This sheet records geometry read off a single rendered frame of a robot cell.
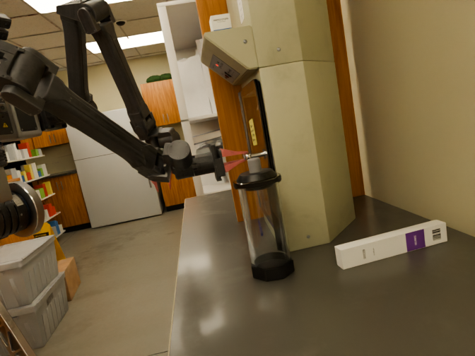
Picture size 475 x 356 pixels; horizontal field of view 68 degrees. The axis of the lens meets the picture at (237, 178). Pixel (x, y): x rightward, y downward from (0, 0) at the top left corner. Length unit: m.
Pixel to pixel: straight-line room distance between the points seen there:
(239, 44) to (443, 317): 0.68
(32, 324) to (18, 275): 0.36
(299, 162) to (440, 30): 0.45
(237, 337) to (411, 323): 0.28
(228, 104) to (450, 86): 0.66
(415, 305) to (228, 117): 0.82
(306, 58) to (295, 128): 0.18
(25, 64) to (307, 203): 0.68
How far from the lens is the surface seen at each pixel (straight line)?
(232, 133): 1.23
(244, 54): 0.88
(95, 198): 6.05
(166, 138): 1.26
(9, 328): 1.82
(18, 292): 2.89
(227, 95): 1.23
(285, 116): 0.88
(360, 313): 0.68
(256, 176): 0.74
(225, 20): 0.99
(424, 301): 0.71
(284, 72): 0.89
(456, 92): 0.98
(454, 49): 0.98
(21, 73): 0.76
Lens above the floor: 1.30
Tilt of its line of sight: 9 degrees down
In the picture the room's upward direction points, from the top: 11 degrees counter-clockwise
